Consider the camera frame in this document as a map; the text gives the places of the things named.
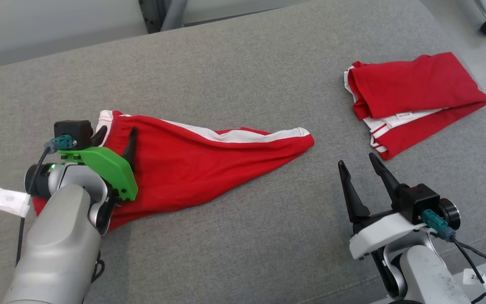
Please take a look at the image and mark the red shorts with white stripe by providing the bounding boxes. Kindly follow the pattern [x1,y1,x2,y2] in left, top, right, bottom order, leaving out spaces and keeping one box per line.
[32,110,315,232]

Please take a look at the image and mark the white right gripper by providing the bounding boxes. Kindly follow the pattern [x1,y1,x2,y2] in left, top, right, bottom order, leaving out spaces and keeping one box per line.
[338,153,427,261]

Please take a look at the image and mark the grey fabric sofa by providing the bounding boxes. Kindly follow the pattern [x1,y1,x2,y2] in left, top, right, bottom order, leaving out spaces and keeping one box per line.
[0,0,486,304]

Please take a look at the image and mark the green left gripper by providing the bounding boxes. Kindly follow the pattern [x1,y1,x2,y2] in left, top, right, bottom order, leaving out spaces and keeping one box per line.
[59,125,139,201]

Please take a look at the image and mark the dark perforated post bracket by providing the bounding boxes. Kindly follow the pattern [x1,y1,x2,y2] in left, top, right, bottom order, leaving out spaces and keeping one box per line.
[138,0,168,34]

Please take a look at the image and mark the grey rounded tube foot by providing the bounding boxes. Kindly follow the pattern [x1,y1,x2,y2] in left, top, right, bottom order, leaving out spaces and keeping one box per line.
[161,0,189,32]

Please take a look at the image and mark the right black cable teal plug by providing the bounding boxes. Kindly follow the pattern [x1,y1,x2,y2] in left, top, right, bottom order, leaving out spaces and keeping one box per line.
[421,209,486,304]

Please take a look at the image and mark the red jersey with white sleeves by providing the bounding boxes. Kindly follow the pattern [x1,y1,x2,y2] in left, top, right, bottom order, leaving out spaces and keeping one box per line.
[343,52,486,161]

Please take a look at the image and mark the grey wheeled stand leg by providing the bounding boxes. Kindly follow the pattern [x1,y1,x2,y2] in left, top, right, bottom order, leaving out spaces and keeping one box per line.
[458,0,486,37]

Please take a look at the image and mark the white paper cable tag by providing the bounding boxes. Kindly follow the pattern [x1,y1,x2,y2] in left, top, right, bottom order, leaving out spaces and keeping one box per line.
[463,268,486,286]

